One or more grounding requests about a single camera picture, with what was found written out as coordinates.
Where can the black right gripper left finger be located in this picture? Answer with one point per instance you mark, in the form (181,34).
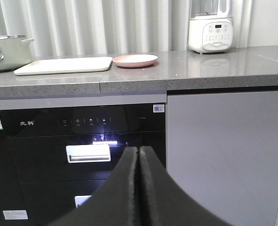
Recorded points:
(114,203)

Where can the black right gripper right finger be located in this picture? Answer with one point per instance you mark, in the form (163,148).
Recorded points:
(161,200)

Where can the cream bear serving tray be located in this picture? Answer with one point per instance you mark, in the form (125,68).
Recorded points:
(65,65)

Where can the black two-drawer disinfection cabinet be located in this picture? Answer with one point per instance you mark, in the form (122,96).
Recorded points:
(63,155)

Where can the grey cabinet door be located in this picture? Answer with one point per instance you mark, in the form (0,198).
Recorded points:
(222,149)

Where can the pink round plate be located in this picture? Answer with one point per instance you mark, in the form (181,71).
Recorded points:
(134,61)

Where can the white blender appliance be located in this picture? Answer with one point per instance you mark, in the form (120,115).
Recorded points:
(210,27)

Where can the pale green electric cooking pot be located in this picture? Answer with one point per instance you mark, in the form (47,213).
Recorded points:
(15,51)

